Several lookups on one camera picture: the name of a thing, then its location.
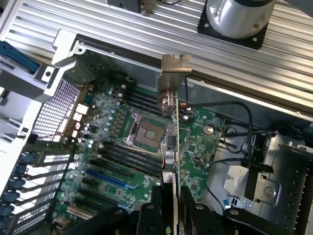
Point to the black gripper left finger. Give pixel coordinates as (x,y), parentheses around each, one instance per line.
(149,220)

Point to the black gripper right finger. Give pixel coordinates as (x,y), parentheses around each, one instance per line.
(203,220)

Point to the blue expansion slot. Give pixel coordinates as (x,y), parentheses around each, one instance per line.
(105,177)

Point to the black long expansion slot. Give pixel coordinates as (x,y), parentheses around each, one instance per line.
(107,167)

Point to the green Dell motherboard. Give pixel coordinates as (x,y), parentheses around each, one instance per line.
(195,147)

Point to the CPU socket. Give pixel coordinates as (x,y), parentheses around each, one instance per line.
(144,133)

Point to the silver coin battery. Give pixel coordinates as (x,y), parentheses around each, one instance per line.
(208,129)

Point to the grey metal disk bay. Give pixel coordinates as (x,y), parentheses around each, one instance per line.
(283,156)

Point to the black perforated slot cover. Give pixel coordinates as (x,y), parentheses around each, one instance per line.
(31,218)
(55,157)

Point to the open grey PC case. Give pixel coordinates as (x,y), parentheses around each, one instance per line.
(215,98)

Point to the blue slot latch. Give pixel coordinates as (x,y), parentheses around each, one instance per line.
(28,157)
(10,197)
(15,183)
(21,169)
(3,224)
(6,211)

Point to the blue disk bracket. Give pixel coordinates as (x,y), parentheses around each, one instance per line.
(19,57)

